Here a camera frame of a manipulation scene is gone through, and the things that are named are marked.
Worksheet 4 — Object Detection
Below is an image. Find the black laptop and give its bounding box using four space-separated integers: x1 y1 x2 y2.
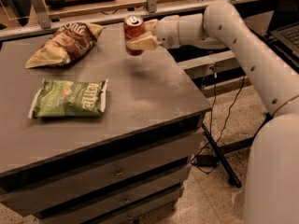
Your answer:
268 0 299 66

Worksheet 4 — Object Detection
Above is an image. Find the metal frame rail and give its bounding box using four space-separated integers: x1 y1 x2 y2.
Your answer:
0 0 263 41

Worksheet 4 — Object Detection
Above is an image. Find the black metal table leg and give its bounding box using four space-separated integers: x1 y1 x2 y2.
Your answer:
202 124 242 189

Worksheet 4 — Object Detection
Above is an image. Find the grey drawer cabinet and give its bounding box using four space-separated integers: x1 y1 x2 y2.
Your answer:
0 24 210 224

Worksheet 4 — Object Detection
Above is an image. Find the black cable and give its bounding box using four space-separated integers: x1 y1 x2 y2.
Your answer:
190 63 247 175

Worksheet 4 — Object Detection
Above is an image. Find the brown chip bag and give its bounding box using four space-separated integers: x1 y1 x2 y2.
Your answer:
25 22 105 68

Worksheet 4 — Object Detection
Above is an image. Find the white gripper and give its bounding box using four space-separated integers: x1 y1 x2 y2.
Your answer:
125 15 180 50

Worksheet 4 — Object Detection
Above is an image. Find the green kettle chip bag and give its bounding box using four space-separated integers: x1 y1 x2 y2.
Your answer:
28 79 107 119

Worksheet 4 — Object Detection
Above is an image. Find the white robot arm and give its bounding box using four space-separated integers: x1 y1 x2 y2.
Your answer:
140 0 299 224

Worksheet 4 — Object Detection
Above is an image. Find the red coke can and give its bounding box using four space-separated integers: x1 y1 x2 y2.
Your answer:
123 15 145 42

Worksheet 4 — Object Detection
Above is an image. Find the black power adapter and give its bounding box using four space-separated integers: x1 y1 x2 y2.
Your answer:
195 155 219 167

